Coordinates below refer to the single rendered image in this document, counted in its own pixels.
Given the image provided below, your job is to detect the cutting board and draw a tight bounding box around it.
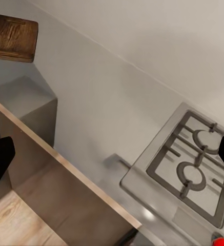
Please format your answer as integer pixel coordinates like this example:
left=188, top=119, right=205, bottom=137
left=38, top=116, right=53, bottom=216
left=0, top=14, right=38, bottom=58

